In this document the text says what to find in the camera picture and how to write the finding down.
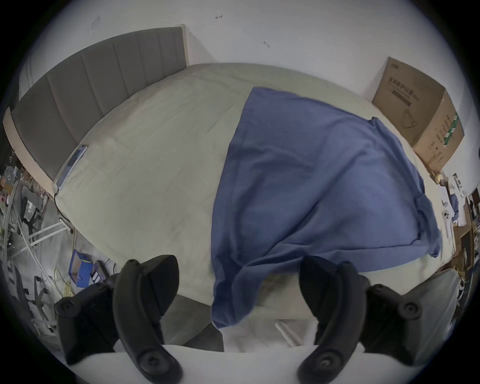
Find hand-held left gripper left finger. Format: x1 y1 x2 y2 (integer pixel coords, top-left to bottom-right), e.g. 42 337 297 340
54 254 184 384

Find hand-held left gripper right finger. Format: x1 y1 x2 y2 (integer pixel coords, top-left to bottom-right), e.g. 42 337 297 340
297 255 424 384

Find blue box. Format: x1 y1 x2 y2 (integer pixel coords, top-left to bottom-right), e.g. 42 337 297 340
69 250 95 289

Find blue shirt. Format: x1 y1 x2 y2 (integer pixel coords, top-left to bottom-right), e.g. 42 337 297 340
211 87 444 329

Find bed with beige sheet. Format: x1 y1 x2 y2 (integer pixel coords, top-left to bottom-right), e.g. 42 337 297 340
55 62 456 323

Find phone with pale case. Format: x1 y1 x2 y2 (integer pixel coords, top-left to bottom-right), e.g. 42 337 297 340
55 144 89 189

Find brown cardboard carton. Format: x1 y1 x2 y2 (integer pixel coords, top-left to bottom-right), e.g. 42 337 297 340
371 56 465 174

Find grey padded headboard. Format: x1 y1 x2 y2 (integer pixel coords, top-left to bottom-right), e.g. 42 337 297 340
3 25 190 199

